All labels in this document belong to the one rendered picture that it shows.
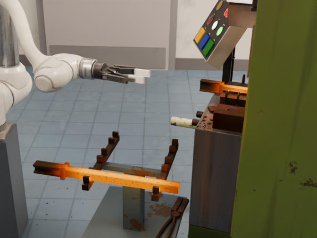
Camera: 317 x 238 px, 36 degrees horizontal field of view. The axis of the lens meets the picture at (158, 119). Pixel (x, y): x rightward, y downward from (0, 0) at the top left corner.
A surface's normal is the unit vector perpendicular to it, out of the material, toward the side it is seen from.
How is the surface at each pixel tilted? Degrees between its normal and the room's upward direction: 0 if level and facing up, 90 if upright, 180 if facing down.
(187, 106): 0
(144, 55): 90
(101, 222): 0
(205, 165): 90
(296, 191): 90
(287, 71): 90
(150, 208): 0
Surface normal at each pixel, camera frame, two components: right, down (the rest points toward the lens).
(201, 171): -0.30, 0.43
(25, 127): 0.03, -0.89
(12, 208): 0.00, 0.45
